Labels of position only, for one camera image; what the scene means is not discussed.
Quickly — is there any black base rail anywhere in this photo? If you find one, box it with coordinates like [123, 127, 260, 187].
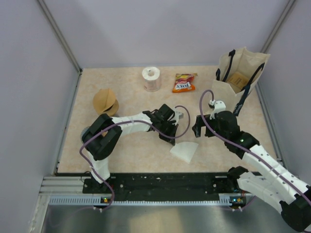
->
[82, 172, 246, 201]

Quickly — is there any grey slotted cable duct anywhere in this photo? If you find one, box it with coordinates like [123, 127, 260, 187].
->
[49, 195, 246, 206]

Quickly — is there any orange snack bag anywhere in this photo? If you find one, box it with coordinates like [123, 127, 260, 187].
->
[172, 73, 198, 93]

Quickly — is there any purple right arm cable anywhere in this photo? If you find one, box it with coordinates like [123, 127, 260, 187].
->
[199, 89, 311, 209]

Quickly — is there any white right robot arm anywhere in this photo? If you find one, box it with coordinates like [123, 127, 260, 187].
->
[192, 111, 311, 233]

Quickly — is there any wooden dripper ring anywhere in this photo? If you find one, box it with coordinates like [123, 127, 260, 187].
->
[102, 99, 120, 117]

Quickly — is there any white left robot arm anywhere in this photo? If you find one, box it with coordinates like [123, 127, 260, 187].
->
[81, 104, 183, 193]

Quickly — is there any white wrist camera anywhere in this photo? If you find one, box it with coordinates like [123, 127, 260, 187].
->
[209, 100, 226, 119]
[170, 108, 184, 125]

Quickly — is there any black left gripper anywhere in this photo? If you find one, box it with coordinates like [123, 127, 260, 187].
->
[157, 120, 179, 146]

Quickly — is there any brown box in bag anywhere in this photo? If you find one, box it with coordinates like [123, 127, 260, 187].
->
[227, 72, 249, 94]

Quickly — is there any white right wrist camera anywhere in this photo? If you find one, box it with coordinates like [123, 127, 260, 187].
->
[209, 100, 226, 119]

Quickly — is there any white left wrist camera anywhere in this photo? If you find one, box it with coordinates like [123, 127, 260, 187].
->
[170, 108, 184, 125]

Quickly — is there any brown paper coffee filter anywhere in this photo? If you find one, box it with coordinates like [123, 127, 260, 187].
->
[92, 88, 116, 114]

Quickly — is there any cream canvas tote bag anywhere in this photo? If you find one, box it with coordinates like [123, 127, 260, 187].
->
[211, 47, 270, 116]

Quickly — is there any white toilet paper roll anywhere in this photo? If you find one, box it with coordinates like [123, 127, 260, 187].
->
[142, 67, 161, 92]

